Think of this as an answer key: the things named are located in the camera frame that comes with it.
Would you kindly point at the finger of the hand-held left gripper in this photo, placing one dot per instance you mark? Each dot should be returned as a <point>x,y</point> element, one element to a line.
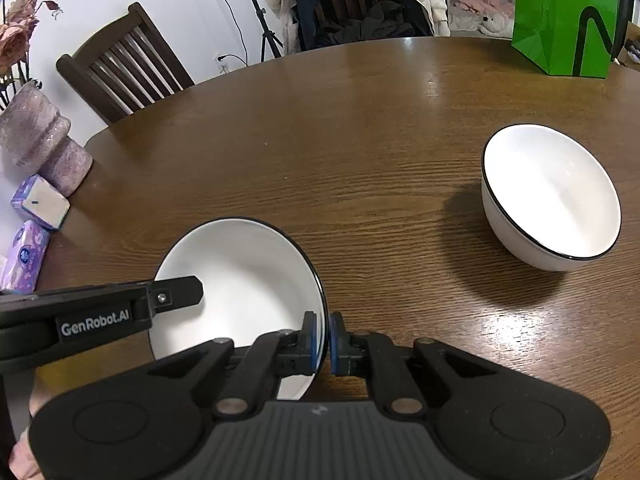
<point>180,292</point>

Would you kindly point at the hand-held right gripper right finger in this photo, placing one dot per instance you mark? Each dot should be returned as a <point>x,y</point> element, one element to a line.
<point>336,342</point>

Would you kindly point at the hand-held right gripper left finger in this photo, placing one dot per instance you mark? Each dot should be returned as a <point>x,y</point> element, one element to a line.
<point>311,340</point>

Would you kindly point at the white bowl with black rim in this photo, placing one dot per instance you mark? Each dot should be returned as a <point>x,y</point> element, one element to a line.
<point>240,270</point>
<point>550,185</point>

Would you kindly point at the person's left hand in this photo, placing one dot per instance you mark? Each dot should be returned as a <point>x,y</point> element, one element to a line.
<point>25,462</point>

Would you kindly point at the purple tissue pack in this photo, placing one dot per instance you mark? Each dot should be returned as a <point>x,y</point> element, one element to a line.
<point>25,255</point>

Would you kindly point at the purple white tissue box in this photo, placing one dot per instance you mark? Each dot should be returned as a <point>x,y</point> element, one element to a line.
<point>42,205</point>

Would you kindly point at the purple ribbed vase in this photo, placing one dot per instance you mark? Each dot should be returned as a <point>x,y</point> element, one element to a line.
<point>45,145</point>

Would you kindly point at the dark wooden chair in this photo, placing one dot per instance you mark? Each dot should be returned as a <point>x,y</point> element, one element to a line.
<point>125,70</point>

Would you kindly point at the studio light on stand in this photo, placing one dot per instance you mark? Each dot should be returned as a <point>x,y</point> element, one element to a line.
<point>260,15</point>

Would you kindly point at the dark blue garment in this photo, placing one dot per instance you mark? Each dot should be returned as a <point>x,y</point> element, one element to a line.
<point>307,15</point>

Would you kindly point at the black clothes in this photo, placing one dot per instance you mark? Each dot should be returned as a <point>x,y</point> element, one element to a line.
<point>370,25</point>

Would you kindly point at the green paper bag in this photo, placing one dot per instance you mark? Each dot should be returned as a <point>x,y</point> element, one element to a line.
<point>550,20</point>

